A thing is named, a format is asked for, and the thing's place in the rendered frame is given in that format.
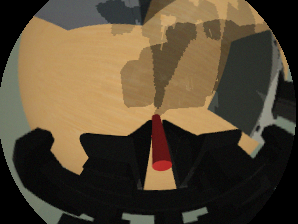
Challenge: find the red peg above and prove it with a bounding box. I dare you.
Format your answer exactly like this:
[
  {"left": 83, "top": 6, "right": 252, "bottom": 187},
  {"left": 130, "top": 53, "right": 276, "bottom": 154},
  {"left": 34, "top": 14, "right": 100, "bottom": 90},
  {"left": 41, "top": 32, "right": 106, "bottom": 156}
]
[{"left": 152, "top": 115, "right": 172, "bottom": 172}]

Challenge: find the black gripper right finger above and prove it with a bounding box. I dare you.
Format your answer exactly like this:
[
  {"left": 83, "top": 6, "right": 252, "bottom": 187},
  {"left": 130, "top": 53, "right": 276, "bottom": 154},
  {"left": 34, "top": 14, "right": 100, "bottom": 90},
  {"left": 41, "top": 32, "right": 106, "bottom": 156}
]
[{"left": 161, "top": 120, "right": 242, "bottom": 188}]

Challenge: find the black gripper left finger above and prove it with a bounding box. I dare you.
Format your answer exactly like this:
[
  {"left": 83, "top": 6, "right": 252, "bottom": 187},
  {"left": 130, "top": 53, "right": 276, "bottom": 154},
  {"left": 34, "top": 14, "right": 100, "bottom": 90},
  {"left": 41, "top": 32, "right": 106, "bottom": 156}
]
[{"left": 80, "top": 120, "right": 153, "bottom": 190}]

